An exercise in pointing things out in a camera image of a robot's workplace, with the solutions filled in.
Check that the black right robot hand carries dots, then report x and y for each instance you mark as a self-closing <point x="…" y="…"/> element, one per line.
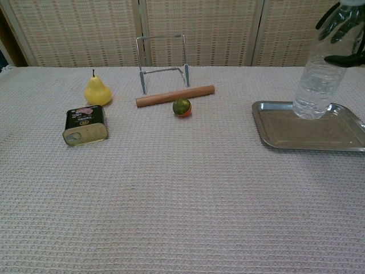
<point x="340" y="60"/>

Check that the transparent plastic water bottle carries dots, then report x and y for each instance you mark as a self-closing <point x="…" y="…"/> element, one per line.
<point x="319" y="85"/>

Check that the stainless steel tray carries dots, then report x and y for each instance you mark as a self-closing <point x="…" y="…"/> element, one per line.
<point x="308" y="134"/>

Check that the woven bamboo folding screen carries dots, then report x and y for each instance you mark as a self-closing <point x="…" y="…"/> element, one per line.
<point x="199" y="31"/>

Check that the green and orange ball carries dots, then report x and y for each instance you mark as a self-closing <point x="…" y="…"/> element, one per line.
<point x="182" y="108"/>

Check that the wooden rolling pin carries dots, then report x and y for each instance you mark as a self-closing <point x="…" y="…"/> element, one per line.
<point x="171" y="96"/>

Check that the beige waffle-weave tablecloth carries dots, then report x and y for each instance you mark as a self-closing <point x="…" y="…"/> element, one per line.
<point x="171" y="185"/>

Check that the yellow pear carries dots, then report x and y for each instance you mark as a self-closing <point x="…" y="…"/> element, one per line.
<point x="97" y="91"/>

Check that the black luncheon meat can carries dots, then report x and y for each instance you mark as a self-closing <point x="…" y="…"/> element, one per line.
<point x="85" y="125"/>

